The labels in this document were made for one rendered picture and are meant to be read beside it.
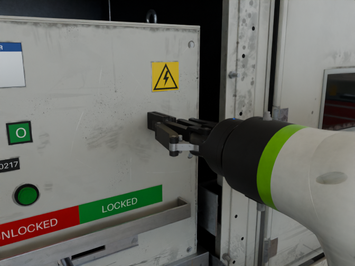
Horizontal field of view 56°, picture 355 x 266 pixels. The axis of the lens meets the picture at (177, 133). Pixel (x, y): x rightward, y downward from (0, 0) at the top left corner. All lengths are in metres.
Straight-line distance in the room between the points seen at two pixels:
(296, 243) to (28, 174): 0.64
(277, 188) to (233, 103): 0.35
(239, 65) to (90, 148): 0.31
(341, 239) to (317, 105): 0.55
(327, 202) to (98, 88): 0.38
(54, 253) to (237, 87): 0.42
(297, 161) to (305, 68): 0.47
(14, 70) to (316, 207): 0.41
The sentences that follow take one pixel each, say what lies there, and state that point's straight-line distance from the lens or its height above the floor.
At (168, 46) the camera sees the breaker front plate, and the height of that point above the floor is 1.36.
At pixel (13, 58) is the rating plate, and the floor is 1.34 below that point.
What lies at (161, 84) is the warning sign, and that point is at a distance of 0.59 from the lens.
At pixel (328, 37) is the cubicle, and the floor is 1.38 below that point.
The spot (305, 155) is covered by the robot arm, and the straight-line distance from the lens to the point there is 0.31.
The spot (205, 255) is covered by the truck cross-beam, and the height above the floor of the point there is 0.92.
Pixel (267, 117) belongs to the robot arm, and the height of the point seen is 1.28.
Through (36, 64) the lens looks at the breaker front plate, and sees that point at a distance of 0.52.
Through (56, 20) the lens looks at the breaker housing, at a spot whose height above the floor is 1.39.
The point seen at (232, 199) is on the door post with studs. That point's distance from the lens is 0.71.
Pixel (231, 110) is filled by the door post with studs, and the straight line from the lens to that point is 0.65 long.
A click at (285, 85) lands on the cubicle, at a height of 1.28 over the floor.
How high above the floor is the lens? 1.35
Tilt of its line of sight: 14 degrees down
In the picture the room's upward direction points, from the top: straight up
